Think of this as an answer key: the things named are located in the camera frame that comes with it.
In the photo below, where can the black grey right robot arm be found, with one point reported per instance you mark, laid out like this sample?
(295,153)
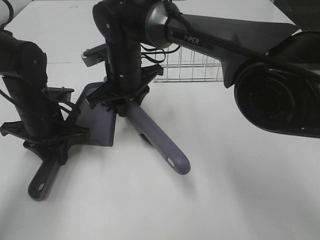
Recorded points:
(274,68)

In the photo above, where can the grey plastic dustpan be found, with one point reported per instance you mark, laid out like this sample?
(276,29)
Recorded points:
(101,125)

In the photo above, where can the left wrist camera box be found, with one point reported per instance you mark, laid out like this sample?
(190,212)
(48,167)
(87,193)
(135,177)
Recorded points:
(61,93)

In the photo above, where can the chrome wire dish rack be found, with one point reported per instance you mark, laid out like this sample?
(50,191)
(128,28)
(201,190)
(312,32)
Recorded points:
(181,64)

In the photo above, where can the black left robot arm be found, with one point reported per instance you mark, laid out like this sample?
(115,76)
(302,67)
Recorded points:
(22,59)

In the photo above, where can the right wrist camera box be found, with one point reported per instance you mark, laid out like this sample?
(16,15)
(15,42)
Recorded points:
(95,55)

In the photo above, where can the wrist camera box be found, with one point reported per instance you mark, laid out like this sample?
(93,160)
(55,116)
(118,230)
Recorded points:
(95,55)
(61,93)

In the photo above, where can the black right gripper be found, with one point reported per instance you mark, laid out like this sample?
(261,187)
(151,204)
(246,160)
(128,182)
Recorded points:
(125,78)

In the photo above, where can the grey hand brush black bristles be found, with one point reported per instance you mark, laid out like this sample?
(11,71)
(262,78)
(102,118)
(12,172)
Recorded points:
(147,127)

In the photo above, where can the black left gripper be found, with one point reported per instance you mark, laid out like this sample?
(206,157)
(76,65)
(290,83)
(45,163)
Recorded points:
(43,121)

